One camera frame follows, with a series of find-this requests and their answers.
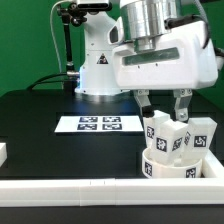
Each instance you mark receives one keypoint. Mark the white U-shaped obstacle fence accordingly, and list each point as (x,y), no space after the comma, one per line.
(209,189)

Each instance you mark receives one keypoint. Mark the white round stool seat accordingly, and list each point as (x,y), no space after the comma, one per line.
(181,169)

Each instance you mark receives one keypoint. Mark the black camera stand pole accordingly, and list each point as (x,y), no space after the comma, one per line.
(71,15)

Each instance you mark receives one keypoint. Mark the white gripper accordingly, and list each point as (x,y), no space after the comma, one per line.
(179,62)

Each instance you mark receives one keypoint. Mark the white sheet with tags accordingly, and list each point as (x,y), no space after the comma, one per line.
(72,124)

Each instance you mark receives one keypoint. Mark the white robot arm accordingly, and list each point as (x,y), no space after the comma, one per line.
(149,47)

